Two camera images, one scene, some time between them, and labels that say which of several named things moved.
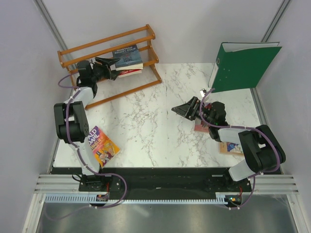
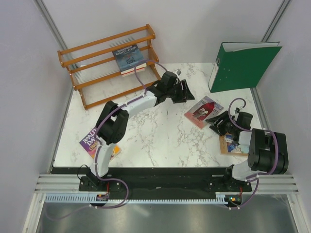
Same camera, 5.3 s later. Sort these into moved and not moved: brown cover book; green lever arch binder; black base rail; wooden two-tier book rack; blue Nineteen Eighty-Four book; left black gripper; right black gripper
Moved: blue Nineteen Eighty-Four book; right black gripper; left black gripper
Not moved: black base rail; green lever arch binder; brown cover book; wooden two-tier book rack
